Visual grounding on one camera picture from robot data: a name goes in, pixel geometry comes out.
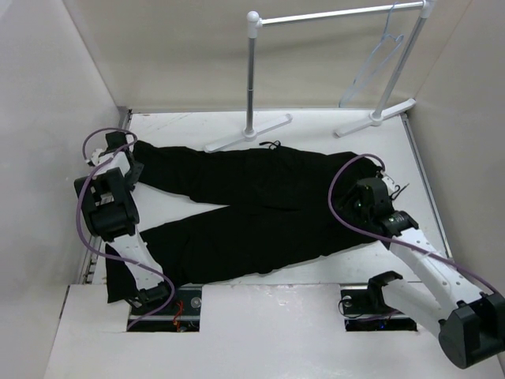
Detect black trousers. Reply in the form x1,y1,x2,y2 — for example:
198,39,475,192
104,139,399,305

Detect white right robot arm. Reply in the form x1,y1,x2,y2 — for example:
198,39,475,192
338,178,504,369

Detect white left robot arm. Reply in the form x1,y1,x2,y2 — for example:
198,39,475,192
74,128,177,315

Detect white clothes rack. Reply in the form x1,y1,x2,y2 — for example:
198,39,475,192
204,1,436,152

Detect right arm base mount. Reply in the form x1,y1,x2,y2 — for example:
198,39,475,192
338,271,417,332

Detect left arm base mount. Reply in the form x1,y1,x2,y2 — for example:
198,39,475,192
126,286,203,332

